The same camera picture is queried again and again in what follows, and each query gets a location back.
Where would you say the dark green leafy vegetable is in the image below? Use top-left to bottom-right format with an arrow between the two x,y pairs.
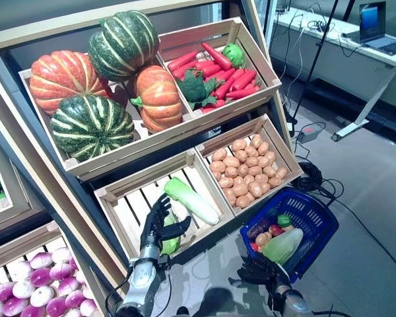
176,68 -> 219,111

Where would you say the open grey laptop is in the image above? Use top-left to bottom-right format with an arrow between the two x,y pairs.
342,1 -> 396,56

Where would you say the coiled black cable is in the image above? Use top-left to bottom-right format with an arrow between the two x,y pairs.
289,160 -> 325,196

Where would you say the green striped pumpkin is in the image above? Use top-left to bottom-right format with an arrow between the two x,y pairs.
49,94 -> 136,162
87,11 -> 160,83

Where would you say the white office desk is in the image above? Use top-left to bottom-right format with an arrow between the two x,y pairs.
272,5 -> 396,143

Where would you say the long napa cabbage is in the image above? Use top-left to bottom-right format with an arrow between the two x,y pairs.
163,176 -> 220,227

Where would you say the small napa cabbage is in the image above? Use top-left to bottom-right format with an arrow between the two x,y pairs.
160,207 -> 183,256

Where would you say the wooden cabbage crate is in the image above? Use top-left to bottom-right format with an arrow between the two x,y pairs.
93,147 -> 236,265

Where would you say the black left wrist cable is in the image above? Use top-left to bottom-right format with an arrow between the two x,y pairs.
104,264 -> 135,317

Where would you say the wide wooden pumpkin crate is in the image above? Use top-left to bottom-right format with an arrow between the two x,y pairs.
17,52 -> 203,182

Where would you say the red carrot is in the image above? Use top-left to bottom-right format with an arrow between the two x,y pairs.
201,42 -> 233,71
194,61 -> 222,78
205,67 -> 237,83
200,98 -> 227,114
214,68 -> 246,100
231,69 -> 258,92
172,60 -> 205,81
225,85 -> 262,100
167,50 -> 199,73

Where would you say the broad pale napa cabbage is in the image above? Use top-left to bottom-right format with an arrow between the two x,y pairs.
262,227 -> 305,265

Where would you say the wooden pepper crate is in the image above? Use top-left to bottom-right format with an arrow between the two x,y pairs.
0,135 -> 32,232

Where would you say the wooden display shelf frame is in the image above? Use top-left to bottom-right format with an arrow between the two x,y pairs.
0,0 -> 306,317

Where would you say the white hanging cable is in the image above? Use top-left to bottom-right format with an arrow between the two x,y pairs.
277,9 -> 310,100

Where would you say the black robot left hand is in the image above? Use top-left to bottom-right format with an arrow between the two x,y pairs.
140,194 -> 193,249

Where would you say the dark purple eggplant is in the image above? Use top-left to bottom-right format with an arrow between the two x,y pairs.
247,217 -> 272,240

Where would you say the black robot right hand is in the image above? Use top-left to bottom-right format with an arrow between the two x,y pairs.
228,254 -> 291,295

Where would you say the black floor cable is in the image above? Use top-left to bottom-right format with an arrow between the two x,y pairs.
319,178 -> 396,269

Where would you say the large orange pumpkin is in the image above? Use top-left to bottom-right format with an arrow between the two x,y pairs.
28,50 -> 112,116

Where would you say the wooden potato crate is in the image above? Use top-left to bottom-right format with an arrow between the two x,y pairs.
195,114 -> 305,217

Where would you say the blue plastic shopping basket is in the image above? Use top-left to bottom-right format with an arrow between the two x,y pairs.
239,186 -> 340,284

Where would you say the small orange pumpkin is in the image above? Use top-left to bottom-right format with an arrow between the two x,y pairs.
129,65 -> 183,134

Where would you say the wooden turnip crate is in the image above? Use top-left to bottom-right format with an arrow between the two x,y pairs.
0,221 -> 107,317

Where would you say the grey power box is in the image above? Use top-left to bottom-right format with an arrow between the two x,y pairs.
297,124 -> 322,144

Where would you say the black tripod stand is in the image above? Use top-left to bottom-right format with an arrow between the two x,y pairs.
286,0 -> 340,137

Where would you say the wooden carrot crate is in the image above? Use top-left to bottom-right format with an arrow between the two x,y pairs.
157,17 -> 282,119

